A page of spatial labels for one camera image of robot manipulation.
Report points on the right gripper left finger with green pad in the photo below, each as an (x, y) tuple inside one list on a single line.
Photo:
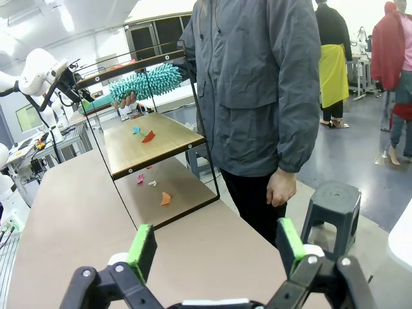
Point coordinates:
[(141, 254)]

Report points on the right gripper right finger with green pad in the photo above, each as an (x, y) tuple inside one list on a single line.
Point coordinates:
[(291, 244)]

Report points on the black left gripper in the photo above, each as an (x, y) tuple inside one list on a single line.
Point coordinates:
[(69, 82)]

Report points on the teal microfibre duster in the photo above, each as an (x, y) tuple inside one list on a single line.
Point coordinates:
[(154, 80)]

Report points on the person's left forearm grey sleeve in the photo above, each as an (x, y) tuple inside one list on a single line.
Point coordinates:
[(299, 128)]

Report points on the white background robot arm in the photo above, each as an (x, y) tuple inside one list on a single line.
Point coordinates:
[(53, 112)]

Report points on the person's right hand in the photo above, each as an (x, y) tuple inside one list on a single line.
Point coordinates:
[(124, 101)]

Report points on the person's left hand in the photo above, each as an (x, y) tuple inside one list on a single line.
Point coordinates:
[(281, 190)]

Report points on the grey aluminium workbench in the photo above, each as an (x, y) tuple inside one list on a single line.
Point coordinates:
[(69, 141)]

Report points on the dark grey plastic stool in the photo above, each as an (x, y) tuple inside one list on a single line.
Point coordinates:
[(331, 209)]

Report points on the teal paper scrap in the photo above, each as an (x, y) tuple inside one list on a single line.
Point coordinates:
[(137, 130)]

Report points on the orange paper scrap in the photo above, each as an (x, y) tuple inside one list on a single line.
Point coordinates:
[(165, 199)]

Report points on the computer monitor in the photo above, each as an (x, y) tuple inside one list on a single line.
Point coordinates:
[(27, 117)]

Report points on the white paper scrap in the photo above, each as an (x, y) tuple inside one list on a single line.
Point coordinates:
[(152, 183)]

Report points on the pink paper scrap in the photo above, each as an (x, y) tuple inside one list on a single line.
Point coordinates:
[(140, 179)]

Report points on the dark glass door cabinet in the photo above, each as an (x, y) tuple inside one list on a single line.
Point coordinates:
[(145, 35)]

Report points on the white background table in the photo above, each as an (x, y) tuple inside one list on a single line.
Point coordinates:
[(174, 96)]

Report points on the large white table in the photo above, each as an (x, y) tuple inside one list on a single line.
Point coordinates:
[(402, 238)]

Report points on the person in grey jacket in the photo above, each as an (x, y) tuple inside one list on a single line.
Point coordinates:
[(244, 80)]

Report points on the person with yellow apron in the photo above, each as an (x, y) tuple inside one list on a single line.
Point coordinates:
[(333, 74)]

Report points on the grey background robot desk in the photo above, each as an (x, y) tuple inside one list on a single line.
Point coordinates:
[(360, 64)]

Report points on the person in red coat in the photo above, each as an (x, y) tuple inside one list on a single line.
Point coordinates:
[(386, 58)]

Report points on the small white background robot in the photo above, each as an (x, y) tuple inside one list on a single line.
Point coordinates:
[(362, 40)]

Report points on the black frame wooden two-tier shelf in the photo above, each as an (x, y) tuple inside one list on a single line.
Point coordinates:
[(174, 135)]

